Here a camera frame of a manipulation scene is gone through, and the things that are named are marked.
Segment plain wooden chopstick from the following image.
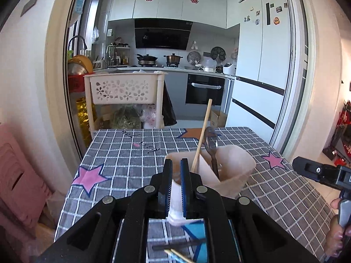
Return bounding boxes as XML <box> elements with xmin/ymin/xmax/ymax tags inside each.
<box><xmin>191</xmin><ymin>99</ymin><xmax>212</xmax><ymax>173</ymax></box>

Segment beige plastic utensil holder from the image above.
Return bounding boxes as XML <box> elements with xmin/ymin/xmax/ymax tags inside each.
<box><xmin>164</xmin><ymin>144</ymin><xmax>257</xmax><ymax>227</ymax></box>

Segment black kitchen faucet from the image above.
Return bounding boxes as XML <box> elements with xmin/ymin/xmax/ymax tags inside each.
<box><xmin>68</xmin><ymin>35</ymin><xmax>88</xmax><ymax>50</ymax></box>

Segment person's right hand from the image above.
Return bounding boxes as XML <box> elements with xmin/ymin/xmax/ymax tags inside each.
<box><xmin>324</xmin><ymin>215</ymin><xmax>350</xmax><ymax>258</ymax></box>

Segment grey checked star tablecloth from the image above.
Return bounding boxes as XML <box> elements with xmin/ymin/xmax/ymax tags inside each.
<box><xmin>54</xmin><ymin>126</ymin><xmax>336</xmax><ymax>263</ymax></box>

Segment cardboard box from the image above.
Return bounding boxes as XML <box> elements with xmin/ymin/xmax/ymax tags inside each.
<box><xmin>210</xmin><ymin>110</ymin><xmax>227</xmax><ymax>128</ymax></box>

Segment black built-in oven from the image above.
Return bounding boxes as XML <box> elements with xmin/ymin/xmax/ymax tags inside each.
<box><xmin>186</xmin><ymin>74</ymin><xmax>225</xmax><ymax>106</ymax></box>

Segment beige flower-cutout storage cart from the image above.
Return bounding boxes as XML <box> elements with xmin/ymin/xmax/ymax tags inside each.
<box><xmin>84</xmin><ymin>71</ymin><xmax>167</xmax><ymax>137</ymax></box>

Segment white refrigerator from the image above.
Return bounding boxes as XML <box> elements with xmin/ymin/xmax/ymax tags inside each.
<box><xmin>226</xmin><ymin>0</ymin><xmax>291</xmax><ymax>142</ymax></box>

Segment white rice cooker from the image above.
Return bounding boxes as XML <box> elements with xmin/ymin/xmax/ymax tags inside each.
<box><xmin>222</xmin><ymin>63</ymin><xmax>236</xmax><ymax>76</ymax></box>

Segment bronze stock pot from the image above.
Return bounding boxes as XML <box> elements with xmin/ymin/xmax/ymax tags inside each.
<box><xmin>164</xmin><ymin>53</ymin><xmax>183</xmax><ymax>64</ymax></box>

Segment black wok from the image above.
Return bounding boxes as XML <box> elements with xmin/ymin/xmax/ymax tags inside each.
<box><xmin>137</xmin><ymin>53</ymin><xmax>158</xmax><ymax>67</ymax></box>

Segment red dish basin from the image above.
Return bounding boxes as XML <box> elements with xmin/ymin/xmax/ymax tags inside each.
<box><xmin>68</xmin><ymin>73</ymin><xmax>93</xmax><ymax>93</ymax></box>

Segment pink plastic stool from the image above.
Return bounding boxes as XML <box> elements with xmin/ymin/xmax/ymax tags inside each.
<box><xmin>1</xmin><ymin>124</ymin><xmax>52</xmax><ymax>239</ymax></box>

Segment black range hood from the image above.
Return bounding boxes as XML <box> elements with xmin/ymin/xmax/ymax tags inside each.
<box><xmin>134</xmin><ymin>18</ymin><xmax>193</xmax><ymax>50</ymax></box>

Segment white upper cabinets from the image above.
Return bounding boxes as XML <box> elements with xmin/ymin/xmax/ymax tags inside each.
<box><xmin>109</xmin><ymin>0</ymin><xmax>240</xmax><ymax>29</ymax></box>

